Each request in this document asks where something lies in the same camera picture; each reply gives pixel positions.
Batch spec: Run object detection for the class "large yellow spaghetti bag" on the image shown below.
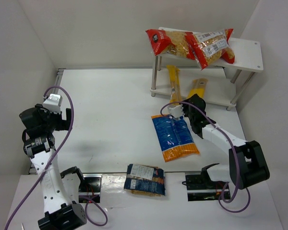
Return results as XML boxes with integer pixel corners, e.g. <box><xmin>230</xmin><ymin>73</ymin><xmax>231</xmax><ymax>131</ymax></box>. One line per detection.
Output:
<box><xmin>187</xmin><ymin>78</ymin><xmax>208</xmax><ymax>99</ymax></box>

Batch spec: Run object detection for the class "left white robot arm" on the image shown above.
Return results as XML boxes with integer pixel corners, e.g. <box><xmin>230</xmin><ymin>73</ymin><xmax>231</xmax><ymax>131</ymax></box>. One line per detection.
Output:
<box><xmin>19</xmin><ymin>104</ymin><xmax>87</xmax><ymax>230</ymax></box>

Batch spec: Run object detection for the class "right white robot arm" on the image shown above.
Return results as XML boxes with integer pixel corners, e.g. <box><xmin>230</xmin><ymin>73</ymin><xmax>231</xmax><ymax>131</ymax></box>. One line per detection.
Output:
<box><xmin>183</xmin><ymin>94</ymin><xmax>270</xmax><ymax>190</ymax></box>

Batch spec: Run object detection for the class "blue orange pasta bag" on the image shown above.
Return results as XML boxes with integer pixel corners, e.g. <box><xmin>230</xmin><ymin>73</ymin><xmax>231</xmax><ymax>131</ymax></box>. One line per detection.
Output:
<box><xmin>151</xmin><ymin>115</ymin><xmax>200</xmax><ymax>162</ymax></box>

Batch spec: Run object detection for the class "white two-tier shelf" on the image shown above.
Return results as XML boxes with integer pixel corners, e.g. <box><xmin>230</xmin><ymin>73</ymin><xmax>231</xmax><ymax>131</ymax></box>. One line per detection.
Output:
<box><xmin>151</xmin><ymin>27</ymin><xmax>264</xmax><ymax>110</ymax></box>

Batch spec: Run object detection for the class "red pasta bag right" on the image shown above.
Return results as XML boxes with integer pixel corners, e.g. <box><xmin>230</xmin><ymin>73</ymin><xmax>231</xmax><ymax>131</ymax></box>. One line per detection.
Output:
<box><xmin>185</xmin><ymin>28</ymin><xmax>235</xmax><ymax>69</ymax></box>

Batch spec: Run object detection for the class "red pasta bag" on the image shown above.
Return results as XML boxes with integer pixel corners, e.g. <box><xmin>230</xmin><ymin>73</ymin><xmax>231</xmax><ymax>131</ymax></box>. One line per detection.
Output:
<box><xmin>145</xmin><ymin>29</ymin><xmax>196</xmax><ymax>60</ymax></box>
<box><xmin>185</xmin><ymin>28</ymin><xmax>235</xmax><ymax>69</ymax></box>

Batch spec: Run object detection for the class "dark blue pasta bag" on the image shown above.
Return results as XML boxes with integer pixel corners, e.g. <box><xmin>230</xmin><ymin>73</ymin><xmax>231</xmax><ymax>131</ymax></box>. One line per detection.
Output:
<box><xmin>123</xmin><ymin>164</ymin><xmax>166</xmax><ymax>196</ymax></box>

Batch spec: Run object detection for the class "red pasta bag left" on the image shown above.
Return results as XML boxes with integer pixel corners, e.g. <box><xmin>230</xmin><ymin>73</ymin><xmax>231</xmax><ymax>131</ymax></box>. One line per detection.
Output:
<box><xmin>145</xmin><ymin>29</ymin><xmax>196</xmax><ymax>60</ymax></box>

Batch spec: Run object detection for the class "small yellow spaghetti bag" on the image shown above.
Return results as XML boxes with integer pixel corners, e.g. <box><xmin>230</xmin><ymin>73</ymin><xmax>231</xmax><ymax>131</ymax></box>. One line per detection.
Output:
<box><xmin>167</xmin><ymin>65</ymin><xmax>182</xmax><ymax>107</ymax></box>

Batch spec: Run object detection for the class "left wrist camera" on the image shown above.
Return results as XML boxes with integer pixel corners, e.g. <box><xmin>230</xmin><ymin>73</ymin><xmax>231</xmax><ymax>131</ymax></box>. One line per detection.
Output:
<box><xmin>42</xmin><ymin>94</ymin><xmax>62</xmax><ymax>114</ymax></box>

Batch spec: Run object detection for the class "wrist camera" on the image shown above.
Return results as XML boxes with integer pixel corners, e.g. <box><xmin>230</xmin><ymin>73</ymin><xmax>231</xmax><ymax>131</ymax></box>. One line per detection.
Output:
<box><xmin>168</xmin><ymin>103</ymin><xmax>184</xmax><ymax>120</ymax></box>
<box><xmin>42</xmin><ymin>94</ymin><xmax>62</xmax><ymax>114</ymax></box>

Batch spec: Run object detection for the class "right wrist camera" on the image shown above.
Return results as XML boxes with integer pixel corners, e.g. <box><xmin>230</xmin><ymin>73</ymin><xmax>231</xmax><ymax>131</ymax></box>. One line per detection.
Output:
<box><xmin>168</xmin><ymin>103</ymin><xmax>184</xmax><ymax>120</ymax></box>

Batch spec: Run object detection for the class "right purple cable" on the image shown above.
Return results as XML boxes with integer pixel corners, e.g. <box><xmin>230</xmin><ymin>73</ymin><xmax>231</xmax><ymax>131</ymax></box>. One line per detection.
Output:
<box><xmin>160</xmin><ymin>101</ymin><xmax>251</xmax><ymax>213</ymax></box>

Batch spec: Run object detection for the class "purple cable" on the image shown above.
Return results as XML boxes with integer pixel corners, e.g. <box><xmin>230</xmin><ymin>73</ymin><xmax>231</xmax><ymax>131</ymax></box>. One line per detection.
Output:
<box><xmin>4</xmin><ymin>85</ymin><xmax>108</xmax><ymax>230</ymax></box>
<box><xmin>160</xmin><ymin>101</ymin><xmax>251</xmax><ymax>213</ymax></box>

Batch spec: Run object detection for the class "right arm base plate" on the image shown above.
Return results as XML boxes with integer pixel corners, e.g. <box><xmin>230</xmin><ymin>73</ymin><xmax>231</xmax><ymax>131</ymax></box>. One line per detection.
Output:
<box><xmin>182</xmin><ymin>171</ymin><xmax>225</xmax><ymax>202</ymax></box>

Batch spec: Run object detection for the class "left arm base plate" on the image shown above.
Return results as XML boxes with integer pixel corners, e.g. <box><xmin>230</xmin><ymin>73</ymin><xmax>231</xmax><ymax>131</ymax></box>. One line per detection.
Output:
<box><xmin>78</xmin><ymin>173</ymin><xmax>102</xmax><ymax>203</ymax></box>

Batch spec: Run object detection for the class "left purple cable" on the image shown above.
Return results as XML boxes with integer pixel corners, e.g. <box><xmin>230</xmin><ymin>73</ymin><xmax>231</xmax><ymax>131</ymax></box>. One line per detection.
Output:
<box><xmin>4</xmin><ymin>85</ymin><xmax>108</xmax><ymax>230</ymax></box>

